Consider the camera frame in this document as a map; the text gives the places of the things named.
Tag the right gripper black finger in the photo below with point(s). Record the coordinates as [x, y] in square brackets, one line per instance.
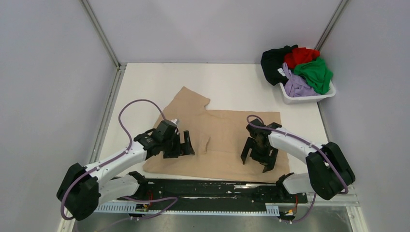
[269, 161]
[249, 144]

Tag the lilac t-shirt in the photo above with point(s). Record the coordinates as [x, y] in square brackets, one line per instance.
[296, 86]

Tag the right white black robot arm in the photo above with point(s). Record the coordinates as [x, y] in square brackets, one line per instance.
[328, 172]

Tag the aluminium frame rail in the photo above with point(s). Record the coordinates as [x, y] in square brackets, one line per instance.
[340, 214]

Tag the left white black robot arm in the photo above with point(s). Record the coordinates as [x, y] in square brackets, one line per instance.
[84, 188]

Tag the green t-shirt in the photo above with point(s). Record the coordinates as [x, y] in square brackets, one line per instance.
[316, 73]

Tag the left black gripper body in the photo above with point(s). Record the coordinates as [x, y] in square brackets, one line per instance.
[171, 147]

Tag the black t-shirt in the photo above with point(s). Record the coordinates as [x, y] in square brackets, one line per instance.
[271, 63]

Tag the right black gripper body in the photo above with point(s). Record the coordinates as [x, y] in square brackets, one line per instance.
[259, 151]

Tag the white plastic basket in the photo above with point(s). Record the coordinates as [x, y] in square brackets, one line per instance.
[297, 100]

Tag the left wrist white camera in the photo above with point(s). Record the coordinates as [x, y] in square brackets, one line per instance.
[175, 121]

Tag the red t-shirt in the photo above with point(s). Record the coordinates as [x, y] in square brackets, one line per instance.
[300, 55]

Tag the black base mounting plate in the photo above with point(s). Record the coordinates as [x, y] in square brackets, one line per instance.
[208, 197]

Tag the beige t-shirt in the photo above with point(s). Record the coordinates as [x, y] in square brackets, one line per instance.
[218, 138]

